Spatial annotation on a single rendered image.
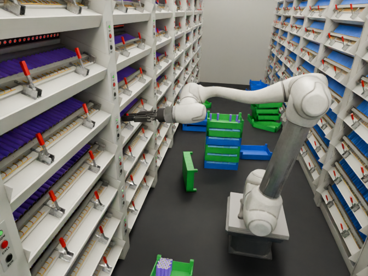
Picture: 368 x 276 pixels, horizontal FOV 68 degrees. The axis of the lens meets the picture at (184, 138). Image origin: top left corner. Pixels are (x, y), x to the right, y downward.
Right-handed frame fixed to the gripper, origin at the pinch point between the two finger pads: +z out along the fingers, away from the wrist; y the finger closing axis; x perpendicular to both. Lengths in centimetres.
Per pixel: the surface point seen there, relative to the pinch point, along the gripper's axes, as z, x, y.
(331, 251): -110, -93, 0
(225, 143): -47, -57, 81
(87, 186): 0, -8, -53
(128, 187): 8.8, -43.4, -2.1
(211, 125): -36, -39, 80
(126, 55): -5.9, 31.9, -1.0
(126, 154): 6.4, -22.4, -0.3
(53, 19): -9, 49, -59
